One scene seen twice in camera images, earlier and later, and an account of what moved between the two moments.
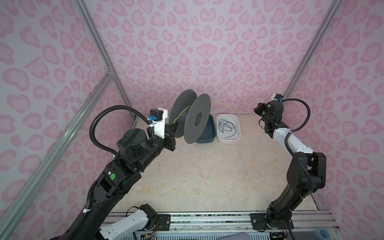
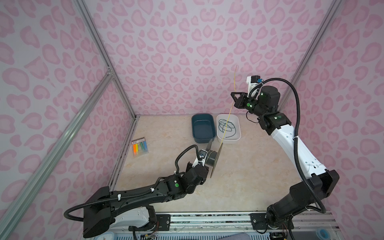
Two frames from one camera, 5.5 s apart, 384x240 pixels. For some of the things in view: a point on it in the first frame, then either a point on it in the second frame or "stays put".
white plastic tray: x=228 y=128 stays put
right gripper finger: x=261 y=109 -> x=241 y=102
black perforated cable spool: x=193 y=113 -> x=212 y=159
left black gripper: x=169 y=137 -> x=189 y=167
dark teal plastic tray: x=209 y=134 stays put
